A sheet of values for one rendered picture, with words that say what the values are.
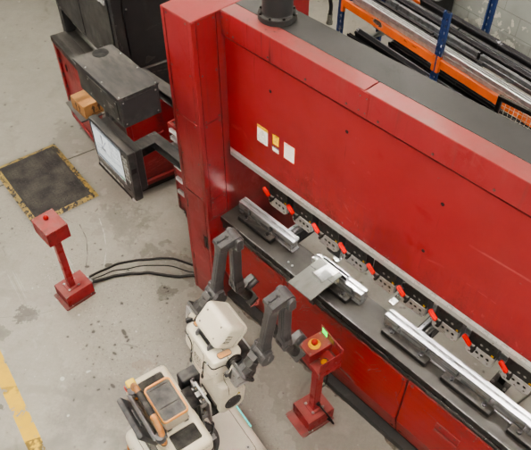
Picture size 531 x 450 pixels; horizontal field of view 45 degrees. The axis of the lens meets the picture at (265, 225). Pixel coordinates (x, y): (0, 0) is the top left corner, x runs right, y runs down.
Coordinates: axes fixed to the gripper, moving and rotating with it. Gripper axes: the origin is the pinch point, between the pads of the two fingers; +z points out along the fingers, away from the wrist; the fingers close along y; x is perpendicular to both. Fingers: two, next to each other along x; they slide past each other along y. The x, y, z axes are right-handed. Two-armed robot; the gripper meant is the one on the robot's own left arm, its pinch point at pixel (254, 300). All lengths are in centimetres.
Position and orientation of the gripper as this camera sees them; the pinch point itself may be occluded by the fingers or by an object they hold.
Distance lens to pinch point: 361.3
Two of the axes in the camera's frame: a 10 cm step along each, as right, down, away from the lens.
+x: -7.4, 6.8, -0.1
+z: 3.7, 4.2, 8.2
